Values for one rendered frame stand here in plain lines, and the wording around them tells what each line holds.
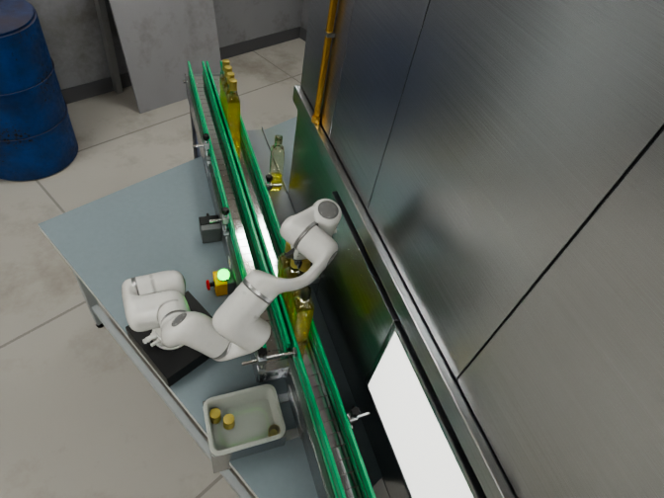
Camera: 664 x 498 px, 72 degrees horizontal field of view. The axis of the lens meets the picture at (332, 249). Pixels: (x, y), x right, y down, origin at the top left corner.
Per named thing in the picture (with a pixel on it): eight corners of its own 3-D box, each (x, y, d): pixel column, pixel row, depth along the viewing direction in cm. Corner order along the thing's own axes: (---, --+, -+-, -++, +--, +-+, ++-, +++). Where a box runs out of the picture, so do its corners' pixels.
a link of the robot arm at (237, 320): (226, 262, 113) (267, 290, 122) (169, 328, 112) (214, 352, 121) (250, 291, 100) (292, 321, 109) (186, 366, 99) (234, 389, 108)
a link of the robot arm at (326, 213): (309, 249, 101) (278, 221, 103) (301, 268, 111) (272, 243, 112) (349, 208, 109) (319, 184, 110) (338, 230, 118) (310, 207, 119)
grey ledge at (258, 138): (317, 292, 178) (321, 275, 169) (295, 296, 175) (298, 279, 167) (261, 144, 234) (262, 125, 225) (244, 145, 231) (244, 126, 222)
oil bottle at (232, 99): (240, 136, 219) (240, 83, 198) (228, 137, 218) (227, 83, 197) (237, 129, 223) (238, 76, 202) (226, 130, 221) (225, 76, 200)
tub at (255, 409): (286, 445, 142) (288, 435, 135) (211, 466, 134) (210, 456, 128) (272, 392, 152) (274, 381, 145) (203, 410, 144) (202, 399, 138)
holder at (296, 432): (301, 440, 144) (303, 431, 138) (212, 465, 135) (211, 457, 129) (287, 389, 154) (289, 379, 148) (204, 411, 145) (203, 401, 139)
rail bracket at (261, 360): (294, 367, 145) (298, 347, 136) (242, 378, 140) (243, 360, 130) (292, 358, 147) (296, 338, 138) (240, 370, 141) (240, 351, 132)
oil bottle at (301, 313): (307, 340, 153) (316, 304, 137) (291, 344, 151) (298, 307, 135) (302, 326, 156) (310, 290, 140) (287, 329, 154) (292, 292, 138)
